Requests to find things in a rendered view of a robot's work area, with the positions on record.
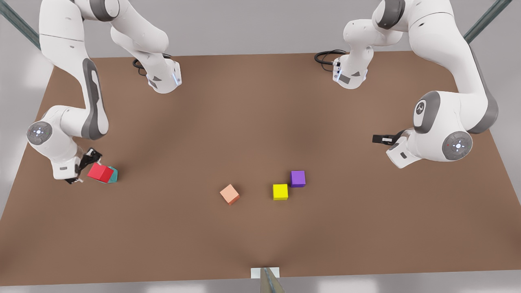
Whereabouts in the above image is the teal wooden cube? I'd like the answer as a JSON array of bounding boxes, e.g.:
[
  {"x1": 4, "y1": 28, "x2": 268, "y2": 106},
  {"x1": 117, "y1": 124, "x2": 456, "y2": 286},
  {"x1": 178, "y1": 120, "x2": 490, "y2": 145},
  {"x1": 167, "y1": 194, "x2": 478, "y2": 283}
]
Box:
[{"x1": 100, "y1": 166, "x2": 118, "y2": 184}]

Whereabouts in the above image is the black cable loop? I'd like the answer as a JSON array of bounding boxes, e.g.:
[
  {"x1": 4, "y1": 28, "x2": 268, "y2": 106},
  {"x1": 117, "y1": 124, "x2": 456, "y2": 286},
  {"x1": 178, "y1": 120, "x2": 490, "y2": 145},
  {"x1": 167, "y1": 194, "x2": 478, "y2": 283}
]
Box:
[
  {"x1": 314, "y1": 50, "x2": 348, "y2": 72},
  {"x1": 132, "y1": 53, "x2": 173, "y2": 77}
]

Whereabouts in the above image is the silver frame post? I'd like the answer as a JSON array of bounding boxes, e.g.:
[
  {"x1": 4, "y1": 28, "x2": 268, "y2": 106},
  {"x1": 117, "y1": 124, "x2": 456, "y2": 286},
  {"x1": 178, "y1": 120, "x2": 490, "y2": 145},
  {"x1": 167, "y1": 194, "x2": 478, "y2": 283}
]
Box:
[
  {"x1": 251, "y1": 267, "x2": 285, "y2": 293},
  {"x1": 0, "y1": 3, "x2": 41, "y2": 50},
  {"x1": 463, "y1": 0, "x2": 512, "y2": 44}
]

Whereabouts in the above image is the orange wooden cube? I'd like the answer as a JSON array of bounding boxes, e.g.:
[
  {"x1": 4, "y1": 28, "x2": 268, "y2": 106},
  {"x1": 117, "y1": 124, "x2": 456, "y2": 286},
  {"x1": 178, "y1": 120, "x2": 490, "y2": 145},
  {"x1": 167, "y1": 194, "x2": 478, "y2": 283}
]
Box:
[{"x1": 220, "y1": 184, "x2": 240, "y2": 205}]

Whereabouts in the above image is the red wooden cube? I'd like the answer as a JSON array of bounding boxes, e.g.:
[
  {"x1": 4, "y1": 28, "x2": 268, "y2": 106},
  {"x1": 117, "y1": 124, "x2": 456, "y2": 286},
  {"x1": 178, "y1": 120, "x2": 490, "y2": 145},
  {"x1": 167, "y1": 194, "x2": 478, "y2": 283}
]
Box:
[{"x1": 87, "y1": 163, "x2": 114, "y2": 183}]

